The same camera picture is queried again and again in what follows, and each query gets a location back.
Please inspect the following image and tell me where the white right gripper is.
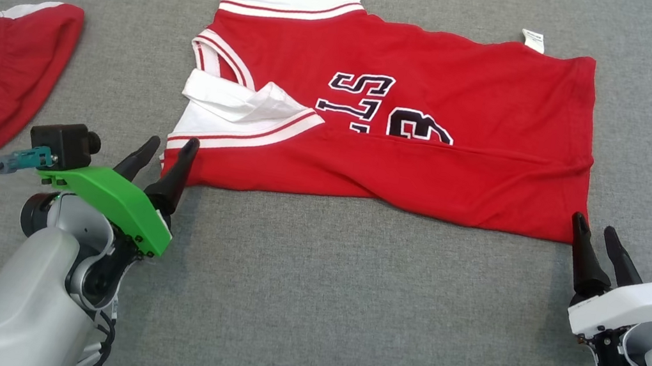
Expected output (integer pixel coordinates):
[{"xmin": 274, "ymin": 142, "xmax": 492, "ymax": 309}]
[{"xmin": 554, "ymin": 211, "xmax": 652, "ymax": 349}]

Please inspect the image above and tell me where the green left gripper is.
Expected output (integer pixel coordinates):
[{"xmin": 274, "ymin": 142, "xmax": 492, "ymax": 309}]
[{"xmin": 27, "ymin": 116, "xmax": 201, "ymax": 262}]

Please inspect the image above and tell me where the red white basketball jersey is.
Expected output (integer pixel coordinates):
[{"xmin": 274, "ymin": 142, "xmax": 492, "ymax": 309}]
[{"xmin": 157, "ymin": 0, "xmax": 619, "ymax": 248}]

